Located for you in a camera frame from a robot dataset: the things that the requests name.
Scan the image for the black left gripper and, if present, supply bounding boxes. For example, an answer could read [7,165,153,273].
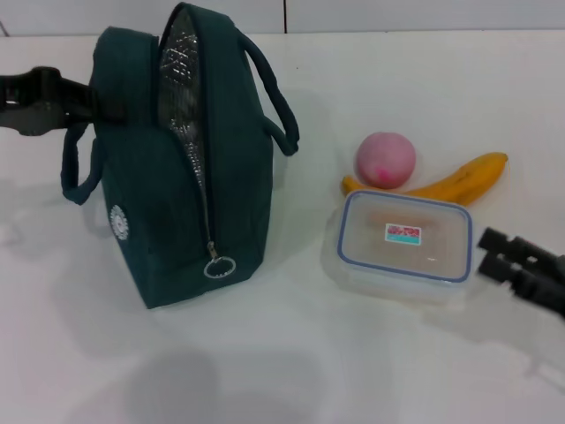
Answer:
[0,65,129,136]

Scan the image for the dark teal insulated lunch bag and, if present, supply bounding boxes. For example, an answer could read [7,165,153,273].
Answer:
[60,2,299,313]

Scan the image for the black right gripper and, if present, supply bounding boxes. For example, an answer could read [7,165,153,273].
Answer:
[478,227,565,319]

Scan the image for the yellow banana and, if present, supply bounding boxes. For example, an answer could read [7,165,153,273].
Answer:
[342,152,509,207]

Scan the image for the clear food container blue seal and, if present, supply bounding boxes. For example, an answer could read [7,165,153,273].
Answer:
[321,189,480,306]

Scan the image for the pink peach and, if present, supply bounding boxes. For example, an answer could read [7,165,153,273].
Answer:
[356,131,417,190]

